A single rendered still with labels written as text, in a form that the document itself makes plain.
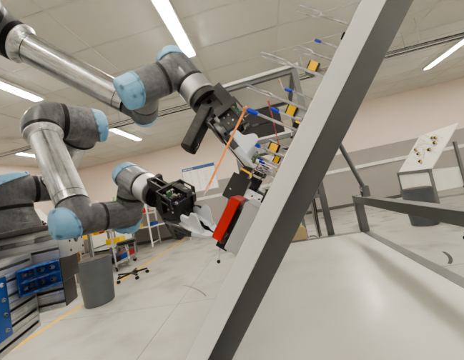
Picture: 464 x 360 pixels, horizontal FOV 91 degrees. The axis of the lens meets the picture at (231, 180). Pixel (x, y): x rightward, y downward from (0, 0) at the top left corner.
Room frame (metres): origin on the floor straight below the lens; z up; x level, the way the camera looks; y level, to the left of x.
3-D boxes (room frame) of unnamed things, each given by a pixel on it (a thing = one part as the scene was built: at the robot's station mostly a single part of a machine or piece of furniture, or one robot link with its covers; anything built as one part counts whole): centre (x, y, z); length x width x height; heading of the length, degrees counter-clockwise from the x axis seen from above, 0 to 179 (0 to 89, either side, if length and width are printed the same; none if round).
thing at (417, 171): (5.07, -4.35, 0.83); 1.18 x 0.72 x 1.65; 171
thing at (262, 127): (1.60, -0.28, 1.56); 0.30 x 0.23 x 0.19; 80
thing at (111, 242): (5.42, 2.98, 0.54); 0.99 x 0.50 x 1.08; 175
